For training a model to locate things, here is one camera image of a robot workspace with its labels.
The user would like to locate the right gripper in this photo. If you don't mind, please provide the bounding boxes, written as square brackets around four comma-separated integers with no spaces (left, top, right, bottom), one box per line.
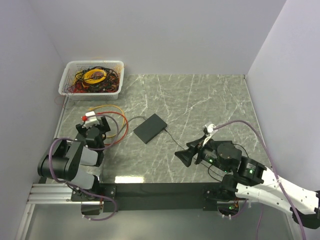
[173,134,230,173]

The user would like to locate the red ethernet cable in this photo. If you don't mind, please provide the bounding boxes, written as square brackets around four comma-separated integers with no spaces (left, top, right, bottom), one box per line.
[98,111,129,147]

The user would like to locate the yellow ethernet cable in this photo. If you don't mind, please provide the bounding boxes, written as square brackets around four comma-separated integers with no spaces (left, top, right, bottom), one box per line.
[88,104,126,139]

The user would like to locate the black network switch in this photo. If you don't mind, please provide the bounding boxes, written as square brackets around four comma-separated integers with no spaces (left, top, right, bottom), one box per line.
[133,113,168,144]

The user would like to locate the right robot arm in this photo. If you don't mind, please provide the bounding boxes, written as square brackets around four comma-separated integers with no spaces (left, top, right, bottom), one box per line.
[174,137,320,229]

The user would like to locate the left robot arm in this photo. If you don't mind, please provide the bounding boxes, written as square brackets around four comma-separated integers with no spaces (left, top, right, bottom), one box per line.
[37,111,111,201]

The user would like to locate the white plastic basket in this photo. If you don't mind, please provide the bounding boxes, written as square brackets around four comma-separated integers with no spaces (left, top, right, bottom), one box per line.
[58,60,125,101]

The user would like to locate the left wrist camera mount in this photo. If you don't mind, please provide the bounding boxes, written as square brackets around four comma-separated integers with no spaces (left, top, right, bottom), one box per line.
[81,111,100,128]

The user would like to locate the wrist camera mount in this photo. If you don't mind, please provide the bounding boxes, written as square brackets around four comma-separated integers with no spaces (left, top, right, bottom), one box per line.
[202,122,218,147]
[81,111,100,128]

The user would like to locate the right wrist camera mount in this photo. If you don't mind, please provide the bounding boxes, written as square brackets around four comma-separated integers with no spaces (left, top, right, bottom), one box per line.
[202,122,218,147]

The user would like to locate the black power cable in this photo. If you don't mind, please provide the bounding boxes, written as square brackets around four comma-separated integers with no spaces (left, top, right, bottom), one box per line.
[163,127,250,181]

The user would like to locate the tangled cables in basket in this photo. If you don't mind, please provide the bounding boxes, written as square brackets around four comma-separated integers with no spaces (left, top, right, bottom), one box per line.
[65,65,125,94]

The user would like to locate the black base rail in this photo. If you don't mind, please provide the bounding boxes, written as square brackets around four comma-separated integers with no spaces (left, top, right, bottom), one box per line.
[71,182,248,213]

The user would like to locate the aluminium frame rail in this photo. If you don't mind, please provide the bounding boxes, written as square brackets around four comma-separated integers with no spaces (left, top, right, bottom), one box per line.
[14,174,83,240]

